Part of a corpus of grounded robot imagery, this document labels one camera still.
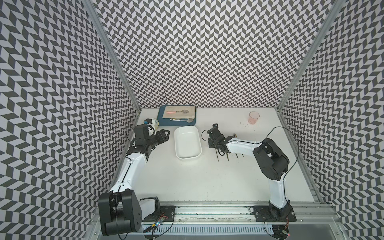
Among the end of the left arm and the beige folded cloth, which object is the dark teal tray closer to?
the beige folded cloth

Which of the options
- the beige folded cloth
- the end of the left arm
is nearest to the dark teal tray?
the beige folded cloth

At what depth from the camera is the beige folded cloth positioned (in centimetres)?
114

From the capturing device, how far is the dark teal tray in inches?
44.4
